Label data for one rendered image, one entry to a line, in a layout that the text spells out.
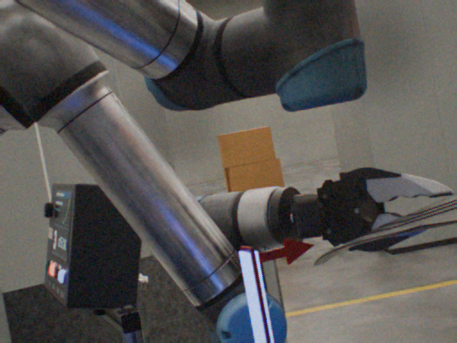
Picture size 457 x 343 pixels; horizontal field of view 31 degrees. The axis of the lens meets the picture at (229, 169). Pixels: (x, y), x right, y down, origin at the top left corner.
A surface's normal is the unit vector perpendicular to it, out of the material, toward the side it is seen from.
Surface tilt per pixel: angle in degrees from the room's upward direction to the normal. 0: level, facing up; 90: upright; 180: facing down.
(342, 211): 84
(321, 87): 93
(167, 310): 90
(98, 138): 94
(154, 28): 112
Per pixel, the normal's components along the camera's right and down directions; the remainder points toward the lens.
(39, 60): -0.11, -0.12
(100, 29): 0.14, 0.81
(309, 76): -0.35, 0.17
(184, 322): 0.64, -0.07
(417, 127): 0.07, 0.04
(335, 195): -0.55, 0.04
